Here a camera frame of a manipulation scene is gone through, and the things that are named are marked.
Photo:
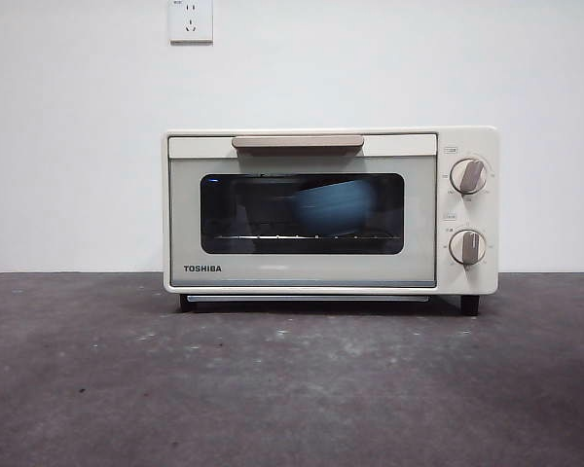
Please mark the blue bowl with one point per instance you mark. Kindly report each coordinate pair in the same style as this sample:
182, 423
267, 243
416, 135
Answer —
331, 209

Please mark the metal oven crumb tray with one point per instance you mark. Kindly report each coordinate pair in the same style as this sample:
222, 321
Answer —
306, 298

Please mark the beige oven knob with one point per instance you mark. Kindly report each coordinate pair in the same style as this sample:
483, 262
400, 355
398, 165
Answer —
469, 176
467, 248

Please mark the cream white toaster oven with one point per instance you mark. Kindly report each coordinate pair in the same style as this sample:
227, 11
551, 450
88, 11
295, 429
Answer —
490, 219

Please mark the white wall socket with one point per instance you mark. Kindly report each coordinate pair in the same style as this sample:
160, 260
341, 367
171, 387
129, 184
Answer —
191, 24

